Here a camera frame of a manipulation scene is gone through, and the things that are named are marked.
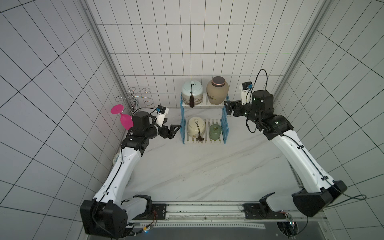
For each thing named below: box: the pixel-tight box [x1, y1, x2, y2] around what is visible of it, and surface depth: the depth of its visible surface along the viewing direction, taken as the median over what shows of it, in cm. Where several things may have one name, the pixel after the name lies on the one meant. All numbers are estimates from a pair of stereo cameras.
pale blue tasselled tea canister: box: [182, 80, 203, 108], surface depth 79 cm
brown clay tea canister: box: [206, 76, 229, 105], surface depth 78 cm
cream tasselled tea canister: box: [187, 117, 206, 144], surface depth 95 cm
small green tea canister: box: [209, 124, 222, 141], surface depth 97 cm
